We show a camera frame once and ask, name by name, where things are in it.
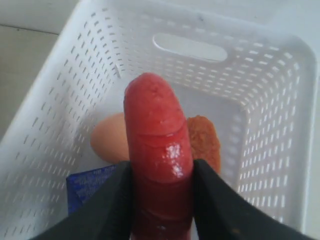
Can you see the white perforated plastic basket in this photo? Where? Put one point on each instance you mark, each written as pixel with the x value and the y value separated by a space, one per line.
pixel 258 87

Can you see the fried chicken nugget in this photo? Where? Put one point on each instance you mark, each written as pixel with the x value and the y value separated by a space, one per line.
pixel 204 141

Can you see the blue white milk carton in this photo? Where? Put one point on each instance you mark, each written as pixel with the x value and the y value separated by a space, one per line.
pixel 81 186

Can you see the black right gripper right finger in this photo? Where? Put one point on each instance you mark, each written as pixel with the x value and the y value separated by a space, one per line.
pixel 221 214

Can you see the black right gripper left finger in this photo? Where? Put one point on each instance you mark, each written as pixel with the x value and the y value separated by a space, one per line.
pixel 107 215

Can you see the red sausage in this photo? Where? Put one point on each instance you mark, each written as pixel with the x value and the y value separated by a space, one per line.
pixel 161 160

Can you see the brown egg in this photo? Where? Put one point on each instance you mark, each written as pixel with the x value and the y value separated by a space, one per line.
pixel 109 139

